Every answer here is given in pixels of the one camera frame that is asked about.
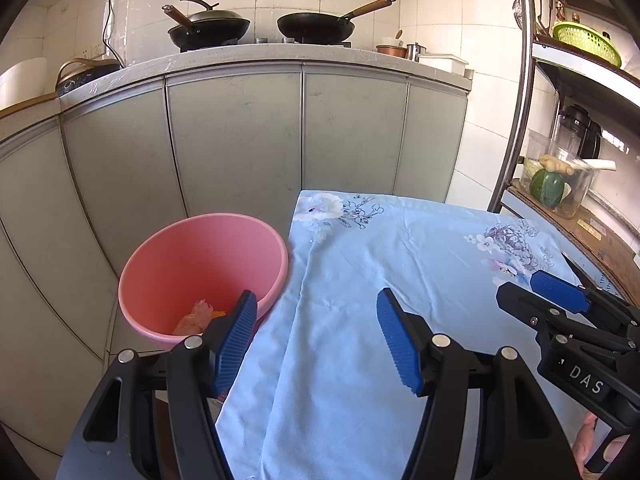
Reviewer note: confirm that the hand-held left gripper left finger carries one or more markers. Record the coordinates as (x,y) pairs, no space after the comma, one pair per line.
(235,345)

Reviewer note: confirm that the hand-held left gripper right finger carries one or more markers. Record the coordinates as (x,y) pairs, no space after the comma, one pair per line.
(397,345)

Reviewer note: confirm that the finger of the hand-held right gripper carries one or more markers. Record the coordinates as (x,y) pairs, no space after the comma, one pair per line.
(560,287)
(525,305)

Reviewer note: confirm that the white plastic wrap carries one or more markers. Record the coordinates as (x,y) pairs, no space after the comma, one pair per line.
(192,321)

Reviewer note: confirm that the pink plastic bucket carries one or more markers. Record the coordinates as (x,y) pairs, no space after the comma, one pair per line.
(200,260)

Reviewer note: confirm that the person's right hand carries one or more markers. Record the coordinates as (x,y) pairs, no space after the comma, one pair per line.
(584,445)

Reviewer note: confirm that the floral light blue tablecloth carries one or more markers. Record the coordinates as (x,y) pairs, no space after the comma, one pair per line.
(350,360)

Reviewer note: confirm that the pale cabbage piece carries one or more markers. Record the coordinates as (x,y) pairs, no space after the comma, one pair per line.
(568,192)

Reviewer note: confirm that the clear plastic container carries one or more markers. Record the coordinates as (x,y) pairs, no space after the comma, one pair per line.
(580,190)

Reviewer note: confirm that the green bell pepper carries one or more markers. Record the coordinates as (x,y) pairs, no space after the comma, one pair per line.
(547,187)

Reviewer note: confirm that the ginger root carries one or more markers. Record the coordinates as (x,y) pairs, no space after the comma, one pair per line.
(552,162)

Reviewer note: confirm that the white radish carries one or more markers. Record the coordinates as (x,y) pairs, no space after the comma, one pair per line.
(600,164)

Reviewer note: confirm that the grey kitchen counter cabinet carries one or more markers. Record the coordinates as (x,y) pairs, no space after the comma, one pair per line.
(240,150)

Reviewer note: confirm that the metal storage rack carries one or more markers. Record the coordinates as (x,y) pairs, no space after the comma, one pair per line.
(565,55)

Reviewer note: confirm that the green plastic basket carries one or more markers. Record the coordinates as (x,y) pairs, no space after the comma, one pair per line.
(585,42)

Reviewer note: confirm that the white rectangular container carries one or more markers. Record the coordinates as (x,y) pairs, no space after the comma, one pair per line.
(445,64)

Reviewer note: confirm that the metal strainer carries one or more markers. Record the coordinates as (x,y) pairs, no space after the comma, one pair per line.
(518,10)

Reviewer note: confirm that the copper pot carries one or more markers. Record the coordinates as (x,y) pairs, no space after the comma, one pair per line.
(391,51)

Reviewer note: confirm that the dark rice cooker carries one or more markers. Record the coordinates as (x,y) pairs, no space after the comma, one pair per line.
(87,82)

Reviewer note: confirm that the black wok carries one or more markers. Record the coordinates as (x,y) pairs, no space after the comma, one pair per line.
(210,35)

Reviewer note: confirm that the black frying pan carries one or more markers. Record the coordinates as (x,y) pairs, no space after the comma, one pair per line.
(315,27)

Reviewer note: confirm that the dark wok lid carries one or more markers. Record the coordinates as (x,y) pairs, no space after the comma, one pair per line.
(215,16)

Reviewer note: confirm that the white appliance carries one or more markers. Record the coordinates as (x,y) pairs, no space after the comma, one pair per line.
(22,82)

